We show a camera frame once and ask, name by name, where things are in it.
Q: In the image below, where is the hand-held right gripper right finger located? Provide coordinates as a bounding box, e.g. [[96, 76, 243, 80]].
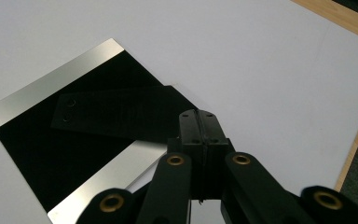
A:
[[198, 108, 236, 201]]

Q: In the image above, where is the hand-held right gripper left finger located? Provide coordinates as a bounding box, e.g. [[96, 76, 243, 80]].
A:
[[167, 108, 206, 201]]

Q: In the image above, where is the black strip with two holes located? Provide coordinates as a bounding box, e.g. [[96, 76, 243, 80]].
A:
[[49, 84, 200, 144]]

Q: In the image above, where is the black tray with silver edges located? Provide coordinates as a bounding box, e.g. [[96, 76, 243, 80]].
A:
[[0, 37, 200, 224]]

